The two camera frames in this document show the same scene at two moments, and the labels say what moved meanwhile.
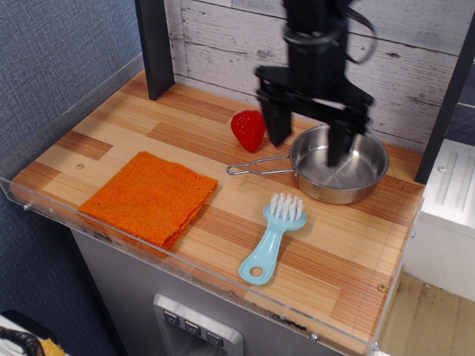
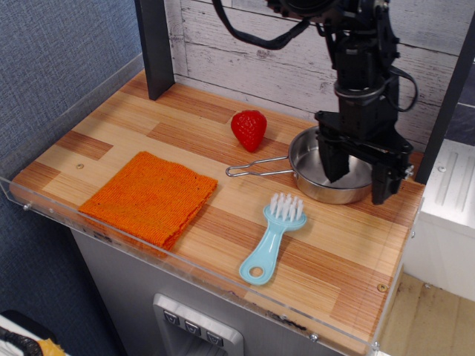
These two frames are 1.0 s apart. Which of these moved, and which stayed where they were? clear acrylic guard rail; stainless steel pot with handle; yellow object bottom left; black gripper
Moved: black gripper
Stayed: stainless steel pot with handle; yellow object bottom left; clear acrylic guard rail
